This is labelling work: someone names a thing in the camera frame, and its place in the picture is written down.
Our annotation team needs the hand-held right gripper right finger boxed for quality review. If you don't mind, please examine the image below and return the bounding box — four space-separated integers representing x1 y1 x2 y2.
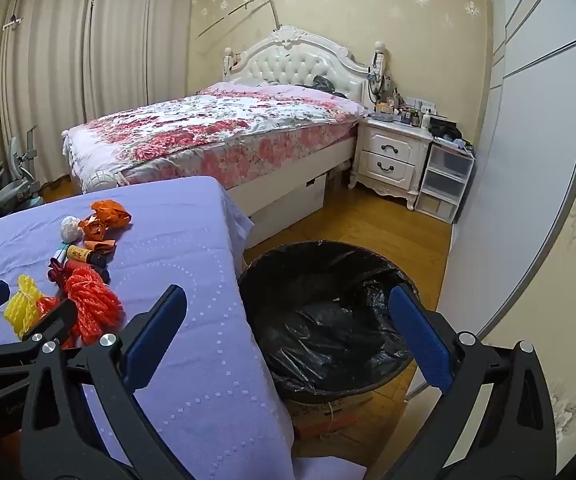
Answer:
389 284 558 480

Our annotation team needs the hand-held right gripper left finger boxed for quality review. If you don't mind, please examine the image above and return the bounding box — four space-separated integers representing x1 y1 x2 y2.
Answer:
20 285 189 480

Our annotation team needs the yellow foam net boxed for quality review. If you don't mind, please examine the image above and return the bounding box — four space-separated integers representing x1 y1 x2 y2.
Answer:
3 275 49 338

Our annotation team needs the orange mesh net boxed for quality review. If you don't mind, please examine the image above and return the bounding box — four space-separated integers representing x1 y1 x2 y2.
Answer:
63 266 124 347

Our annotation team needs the white tissue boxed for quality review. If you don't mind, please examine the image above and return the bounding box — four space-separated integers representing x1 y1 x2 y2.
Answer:
59 216 85 242

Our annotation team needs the trash bin with black liner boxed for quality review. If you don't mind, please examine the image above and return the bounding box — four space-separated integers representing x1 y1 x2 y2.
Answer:
237 241 421 405

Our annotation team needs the orange plastic bag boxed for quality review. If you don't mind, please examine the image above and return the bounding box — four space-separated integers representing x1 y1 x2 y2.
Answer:
79 200 133 242

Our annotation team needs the red tube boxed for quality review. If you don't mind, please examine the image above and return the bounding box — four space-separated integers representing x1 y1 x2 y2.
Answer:
48 259 109 282

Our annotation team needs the yellow label tube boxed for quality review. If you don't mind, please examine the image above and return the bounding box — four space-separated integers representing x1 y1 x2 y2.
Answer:
65 244 111 268

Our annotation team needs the purple dotted tablecloth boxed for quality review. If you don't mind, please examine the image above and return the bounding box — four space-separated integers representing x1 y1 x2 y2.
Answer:
0 176 296 480

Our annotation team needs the grey desk chair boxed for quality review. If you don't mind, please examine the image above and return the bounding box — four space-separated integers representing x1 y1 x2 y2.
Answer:
0 127 46 211

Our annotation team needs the cardboard box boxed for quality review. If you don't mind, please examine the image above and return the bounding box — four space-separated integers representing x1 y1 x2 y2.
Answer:
285 390 376 443

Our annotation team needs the clear plastic drawer unit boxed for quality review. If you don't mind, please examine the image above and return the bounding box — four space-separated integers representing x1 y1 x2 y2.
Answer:
414 140 475 225

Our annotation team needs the white nightstand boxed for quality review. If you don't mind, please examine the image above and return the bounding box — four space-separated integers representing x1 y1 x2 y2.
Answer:
350 117 434 211

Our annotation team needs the white under-bed drawer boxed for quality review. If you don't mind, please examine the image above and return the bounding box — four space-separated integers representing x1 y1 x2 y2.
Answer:
248 172 328 223

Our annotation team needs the pink floral blanket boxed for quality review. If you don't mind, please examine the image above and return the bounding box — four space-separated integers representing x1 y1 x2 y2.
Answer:
62 82 369 193

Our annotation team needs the pile of black items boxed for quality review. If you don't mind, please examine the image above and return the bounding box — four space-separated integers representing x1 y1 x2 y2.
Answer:
428 116 474 148

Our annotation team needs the white sliding door wardrobe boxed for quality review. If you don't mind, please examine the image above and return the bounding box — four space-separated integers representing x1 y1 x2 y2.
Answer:
403 0 576 401

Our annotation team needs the cluster of small bottles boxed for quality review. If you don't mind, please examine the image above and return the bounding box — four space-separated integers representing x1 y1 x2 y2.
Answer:
373 87 439 128

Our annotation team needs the beige curtain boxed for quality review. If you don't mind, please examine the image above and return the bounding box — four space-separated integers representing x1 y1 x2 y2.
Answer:
0 0 196 196

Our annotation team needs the dark cloth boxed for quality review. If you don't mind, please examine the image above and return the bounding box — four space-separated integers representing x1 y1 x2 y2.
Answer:
313 75 349 96

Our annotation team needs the white bedside device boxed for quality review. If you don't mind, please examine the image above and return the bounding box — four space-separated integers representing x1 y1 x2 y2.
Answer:
368 41 389 101

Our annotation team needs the bed with floral quilt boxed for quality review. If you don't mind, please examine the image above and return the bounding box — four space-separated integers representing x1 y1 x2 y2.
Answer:
62 27 374 248

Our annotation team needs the thin metal rod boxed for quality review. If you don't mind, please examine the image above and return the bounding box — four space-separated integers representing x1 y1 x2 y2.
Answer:
198 0 281 38

